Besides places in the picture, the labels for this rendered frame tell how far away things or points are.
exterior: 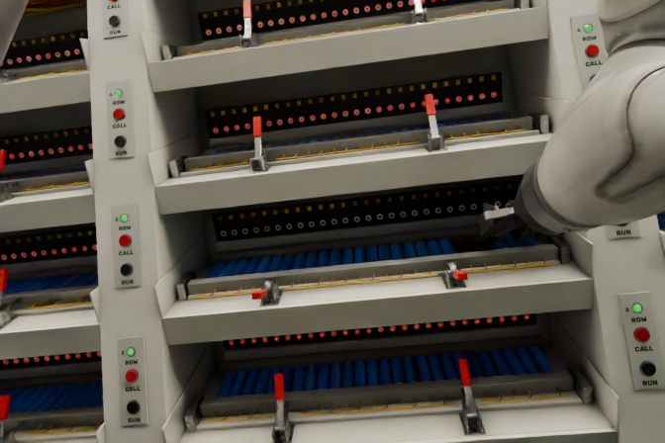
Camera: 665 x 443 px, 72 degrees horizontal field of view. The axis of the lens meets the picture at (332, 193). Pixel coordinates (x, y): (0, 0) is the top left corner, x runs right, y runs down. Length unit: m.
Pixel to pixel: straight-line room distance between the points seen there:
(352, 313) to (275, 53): 0.40
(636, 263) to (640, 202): 0.35
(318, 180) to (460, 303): 0.26
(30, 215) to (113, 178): 0.15
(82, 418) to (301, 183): 0.52
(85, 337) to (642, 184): 0.72
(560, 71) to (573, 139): 0.36
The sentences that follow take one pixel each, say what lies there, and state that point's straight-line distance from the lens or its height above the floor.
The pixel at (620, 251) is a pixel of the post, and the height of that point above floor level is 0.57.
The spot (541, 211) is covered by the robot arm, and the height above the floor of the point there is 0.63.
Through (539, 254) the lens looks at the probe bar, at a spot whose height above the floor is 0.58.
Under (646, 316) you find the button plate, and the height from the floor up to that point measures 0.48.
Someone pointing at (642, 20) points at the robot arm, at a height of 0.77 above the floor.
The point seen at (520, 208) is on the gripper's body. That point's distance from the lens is 0.56.
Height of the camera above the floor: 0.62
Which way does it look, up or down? 7 degrees up
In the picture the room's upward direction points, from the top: 6 degrees counter-clockwise
